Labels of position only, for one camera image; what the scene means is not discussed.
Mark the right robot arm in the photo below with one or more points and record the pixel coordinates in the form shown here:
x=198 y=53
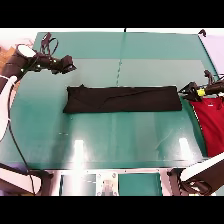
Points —
x=206 y=170

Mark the black garment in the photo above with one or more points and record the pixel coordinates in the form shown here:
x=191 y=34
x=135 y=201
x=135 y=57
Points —
x=123 y=99

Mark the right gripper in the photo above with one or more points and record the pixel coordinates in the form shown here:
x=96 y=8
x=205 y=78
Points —
x=192 y=90

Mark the red T-shirt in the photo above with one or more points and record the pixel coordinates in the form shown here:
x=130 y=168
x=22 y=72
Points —
x=211 y=120

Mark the silver frame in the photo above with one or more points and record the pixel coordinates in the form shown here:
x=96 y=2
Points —
x=107 y=183

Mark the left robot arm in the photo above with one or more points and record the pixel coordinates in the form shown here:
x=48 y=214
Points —
x=15 y=63

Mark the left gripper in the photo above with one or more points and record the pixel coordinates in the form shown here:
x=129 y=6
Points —
x=65 y=64

